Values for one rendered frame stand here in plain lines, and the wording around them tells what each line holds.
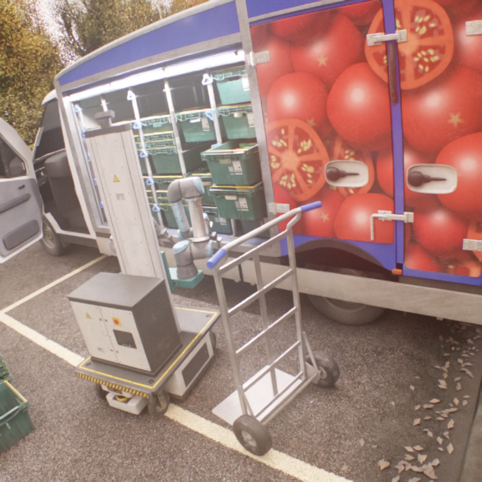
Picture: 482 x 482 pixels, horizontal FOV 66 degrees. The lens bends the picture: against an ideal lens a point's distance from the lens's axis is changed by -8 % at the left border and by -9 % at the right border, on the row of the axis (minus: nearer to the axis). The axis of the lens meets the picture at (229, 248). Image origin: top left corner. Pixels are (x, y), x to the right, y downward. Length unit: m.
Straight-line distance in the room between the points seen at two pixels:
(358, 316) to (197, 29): 2.42
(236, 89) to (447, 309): 2.12
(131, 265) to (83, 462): 1.30
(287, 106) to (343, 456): 2.11
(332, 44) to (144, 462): 2.67
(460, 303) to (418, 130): 1.11
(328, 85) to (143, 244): 1.51
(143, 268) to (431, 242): 1.84
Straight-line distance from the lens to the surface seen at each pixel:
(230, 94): 3.14
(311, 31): 2.59
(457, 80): 2.37
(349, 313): 3.22
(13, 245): 5.31
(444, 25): 2.38
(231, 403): 2.71
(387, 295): 2.87
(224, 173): 2.97
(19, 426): 3.04
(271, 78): 2.73
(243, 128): 3.12
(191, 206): 2.58
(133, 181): 2.47
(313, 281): 3.04
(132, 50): 3.57
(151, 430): 2.70
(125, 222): 2.63
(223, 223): 3.50
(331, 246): 2.83
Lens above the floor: 1.89
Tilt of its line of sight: 23 degrees down
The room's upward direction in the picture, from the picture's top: 10 degrees counter-clockwise
